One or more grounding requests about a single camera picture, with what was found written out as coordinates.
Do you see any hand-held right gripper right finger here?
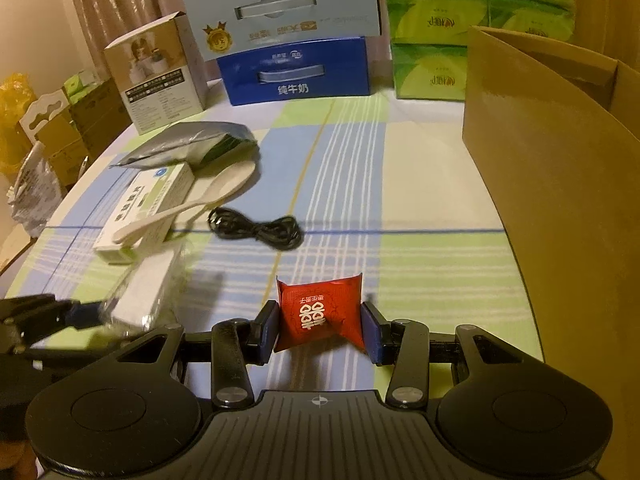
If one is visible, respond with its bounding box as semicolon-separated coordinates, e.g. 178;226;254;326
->
361;301;545;409

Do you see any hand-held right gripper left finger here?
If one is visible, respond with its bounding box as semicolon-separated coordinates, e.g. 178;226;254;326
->
116;301;281;410

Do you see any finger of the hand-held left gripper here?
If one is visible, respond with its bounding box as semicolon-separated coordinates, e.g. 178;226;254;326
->
22;342;132;370
22;296;109;343

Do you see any red candy packet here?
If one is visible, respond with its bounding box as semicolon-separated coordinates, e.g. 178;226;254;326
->
275;272;369;354

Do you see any clear plastic box blue label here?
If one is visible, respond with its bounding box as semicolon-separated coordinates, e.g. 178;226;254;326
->
97;252;189;334

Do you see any black cable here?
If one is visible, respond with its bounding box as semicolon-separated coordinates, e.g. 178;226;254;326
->
207;206;305;251

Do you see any white medicine box blue dot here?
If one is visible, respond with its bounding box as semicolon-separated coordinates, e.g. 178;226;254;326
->
93;165;197;266

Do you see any beige plastic spoon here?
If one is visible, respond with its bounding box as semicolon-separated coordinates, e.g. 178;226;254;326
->
111;160;257;247

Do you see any silver foil pouch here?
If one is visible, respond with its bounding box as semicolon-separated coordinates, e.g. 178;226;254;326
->
109;121;259;171

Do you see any brown cardboard box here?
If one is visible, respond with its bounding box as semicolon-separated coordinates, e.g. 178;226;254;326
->
461;25;640;411

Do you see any desktop with plaid tablecloth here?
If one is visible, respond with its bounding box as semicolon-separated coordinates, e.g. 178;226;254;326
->
0;87;547;397

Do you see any flat cardboard sheet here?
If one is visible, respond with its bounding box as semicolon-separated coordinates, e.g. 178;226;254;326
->
0;222;37;272

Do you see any white printed plastic bag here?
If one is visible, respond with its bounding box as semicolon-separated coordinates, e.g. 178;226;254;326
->
7;140;64;239

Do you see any brown cardboard carton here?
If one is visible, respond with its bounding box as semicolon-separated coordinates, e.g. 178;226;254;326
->
37;77;134;187

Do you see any white cardboard hanger package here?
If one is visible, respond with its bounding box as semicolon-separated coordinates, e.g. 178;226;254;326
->
17;87;71;137

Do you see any yellow plastic bag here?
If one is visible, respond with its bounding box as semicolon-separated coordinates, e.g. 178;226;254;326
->
0;72;39;177

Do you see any white appliance product box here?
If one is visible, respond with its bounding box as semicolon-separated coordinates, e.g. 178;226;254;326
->
104;11;207;135

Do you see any small green tissue pack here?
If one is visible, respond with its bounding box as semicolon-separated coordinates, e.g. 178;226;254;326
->
62;69;101;104

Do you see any dark blue milk carton box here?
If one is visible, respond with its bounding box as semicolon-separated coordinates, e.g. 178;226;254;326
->
216;36;374;107

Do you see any light blue milk carton box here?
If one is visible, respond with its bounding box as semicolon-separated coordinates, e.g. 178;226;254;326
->
182;0;386;59

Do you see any stack of green tissue packs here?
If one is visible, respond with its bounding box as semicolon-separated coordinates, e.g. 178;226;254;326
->
377;0;574;101

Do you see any wooden door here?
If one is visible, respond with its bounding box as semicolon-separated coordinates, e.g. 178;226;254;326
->
570;0;640;72

